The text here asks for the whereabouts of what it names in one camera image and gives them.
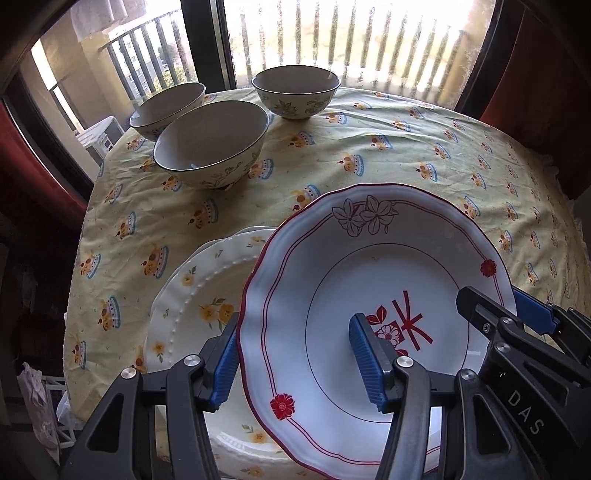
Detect floral ceramic bowl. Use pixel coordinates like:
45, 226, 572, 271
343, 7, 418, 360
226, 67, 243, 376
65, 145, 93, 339
153, 100, 269, 190
252, 65, 341, 121
128, 82, 206, 142

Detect white rack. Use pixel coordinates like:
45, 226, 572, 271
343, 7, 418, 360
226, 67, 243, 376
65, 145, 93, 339
41, 374, 77, 445

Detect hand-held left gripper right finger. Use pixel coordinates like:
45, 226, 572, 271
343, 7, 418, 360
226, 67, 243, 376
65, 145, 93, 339
348, 313, 522, 480

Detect red curtain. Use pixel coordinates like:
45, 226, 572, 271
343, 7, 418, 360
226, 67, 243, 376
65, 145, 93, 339
480, 0, 591, 200
0, 99, 89, 232

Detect balcony railing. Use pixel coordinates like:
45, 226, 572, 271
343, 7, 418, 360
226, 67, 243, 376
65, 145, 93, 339
99, 0, 490, 108

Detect black window frame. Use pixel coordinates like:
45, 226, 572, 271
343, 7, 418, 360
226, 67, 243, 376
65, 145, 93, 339
0, 0, 522, 185

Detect large white beaded plate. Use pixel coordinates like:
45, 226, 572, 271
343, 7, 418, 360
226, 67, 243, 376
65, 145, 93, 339
144, 227, 296, 480

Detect white plate red floral pattern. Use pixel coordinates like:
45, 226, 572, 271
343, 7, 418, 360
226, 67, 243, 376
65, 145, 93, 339
236, 184, 518, 479

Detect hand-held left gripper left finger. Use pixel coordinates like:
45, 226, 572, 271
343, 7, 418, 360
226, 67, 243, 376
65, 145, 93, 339
58, 311, 241, 480

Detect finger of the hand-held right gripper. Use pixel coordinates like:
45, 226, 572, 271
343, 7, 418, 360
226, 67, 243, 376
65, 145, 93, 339
455, 286, 519, 343
513, 289, 562, 336

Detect white plastic bag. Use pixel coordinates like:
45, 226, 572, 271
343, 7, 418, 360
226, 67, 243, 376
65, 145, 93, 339
18, 362, 61, 462

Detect hanging white laundry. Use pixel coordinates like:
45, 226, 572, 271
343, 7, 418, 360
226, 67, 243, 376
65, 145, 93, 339
69, 0, 148, 40

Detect yellow printed tablecloth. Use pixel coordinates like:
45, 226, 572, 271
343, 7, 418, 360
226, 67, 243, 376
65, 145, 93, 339
62, 88, 587, 480

